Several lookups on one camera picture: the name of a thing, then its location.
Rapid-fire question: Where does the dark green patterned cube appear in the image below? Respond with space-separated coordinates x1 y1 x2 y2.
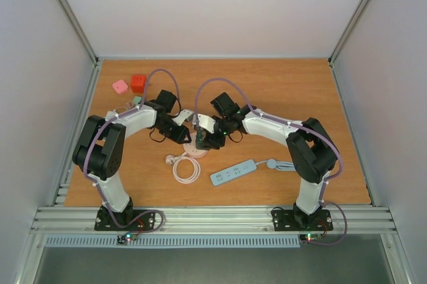
195 130 209 151

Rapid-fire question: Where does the pink round socket hub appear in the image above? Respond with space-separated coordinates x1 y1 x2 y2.
183 132 208 159

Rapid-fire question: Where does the light blue power strip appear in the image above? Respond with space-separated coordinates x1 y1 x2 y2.
209 159 257 187

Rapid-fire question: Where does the green small plug charger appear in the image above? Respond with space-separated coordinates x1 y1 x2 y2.
133 96 142 105

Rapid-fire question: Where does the white USB cable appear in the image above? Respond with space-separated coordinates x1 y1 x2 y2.
115 101 136 113

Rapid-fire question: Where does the red cube plug adapter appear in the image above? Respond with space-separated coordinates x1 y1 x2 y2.
130 74 147 94

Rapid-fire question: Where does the white USB wall charger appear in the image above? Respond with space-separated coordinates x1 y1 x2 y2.
105 111 118 120

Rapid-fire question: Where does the pink cube plug adapter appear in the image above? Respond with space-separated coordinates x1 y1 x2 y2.
112 79 129 95

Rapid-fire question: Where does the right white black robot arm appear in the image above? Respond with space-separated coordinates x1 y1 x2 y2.
193 93 343 229

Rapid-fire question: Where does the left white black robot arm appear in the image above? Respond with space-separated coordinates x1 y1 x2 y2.
72 90 193 229

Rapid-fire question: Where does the left small circuit board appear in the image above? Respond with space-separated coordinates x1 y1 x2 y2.
116 233 138 245

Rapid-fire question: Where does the small circuit board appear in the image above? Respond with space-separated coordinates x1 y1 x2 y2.
300 233 326 243
116 233 138 245

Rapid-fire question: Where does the right small circuit board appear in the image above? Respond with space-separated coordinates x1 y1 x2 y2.
300 233 326 243

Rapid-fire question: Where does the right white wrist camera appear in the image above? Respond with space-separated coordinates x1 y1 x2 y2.
192 114 216 133

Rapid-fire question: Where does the light blue coiled power cord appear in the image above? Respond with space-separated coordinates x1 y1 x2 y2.
256 158 300 173

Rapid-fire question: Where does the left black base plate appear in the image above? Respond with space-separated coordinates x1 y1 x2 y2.
94 207 155 231

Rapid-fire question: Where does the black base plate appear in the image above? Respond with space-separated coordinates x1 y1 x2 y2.
94 207 155 231
270 206 334 231

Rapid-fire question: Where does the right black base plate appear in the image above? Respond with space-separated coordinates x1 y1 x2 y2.
270 206 334 231

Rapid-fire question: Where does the aluminium front rail frame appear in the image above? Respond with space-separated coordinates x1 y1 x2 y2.
30 205 397 235

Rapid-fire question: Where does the blue slotted cable duct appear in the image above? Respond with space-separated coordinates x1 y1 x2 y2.
45 235 300 249

